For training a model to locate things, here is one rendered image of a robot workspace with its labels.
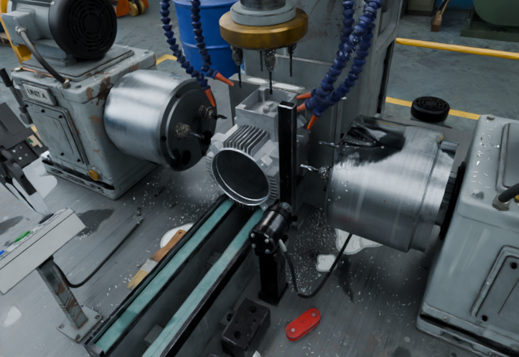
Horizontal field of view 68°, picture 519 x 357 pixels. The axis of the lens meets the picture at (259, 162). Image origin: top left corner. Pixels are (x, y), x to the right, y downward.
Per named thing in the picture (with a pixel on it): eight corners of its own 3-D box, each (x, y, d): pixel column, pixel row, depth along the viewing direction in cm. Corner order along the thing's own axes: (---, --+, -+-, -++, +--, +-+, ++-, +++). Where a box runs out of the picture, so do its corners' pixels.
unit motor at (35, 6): (81, 99, 138) (34, -29, 112) (150, 119, 124) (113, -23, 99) (16, 134, 120) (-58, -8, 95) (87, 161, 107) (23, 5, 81)
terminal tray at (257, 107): (261, 110, 99) (259, 85, 95) (298, 120, 95) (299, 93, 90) (236, 134, 91) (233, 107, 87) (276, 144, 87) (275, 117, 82)
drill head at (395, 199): (327, 171, 103) (333, 86, 88) (499, 222, 86) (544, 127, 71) (285, 235, 86) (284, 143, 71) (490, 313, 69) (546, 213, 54)
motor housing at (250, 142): (251, 154, 110) (246, 94, 99) (312, 172, 102) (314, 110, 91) (210, 196, 97) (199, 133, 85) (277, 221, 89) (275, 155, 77)
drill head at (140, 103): (143, 118, 131) (123, 47, 115) (233, 144, 115) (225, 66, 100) (84, 158, 114) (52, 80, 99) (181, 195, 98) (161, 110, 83)
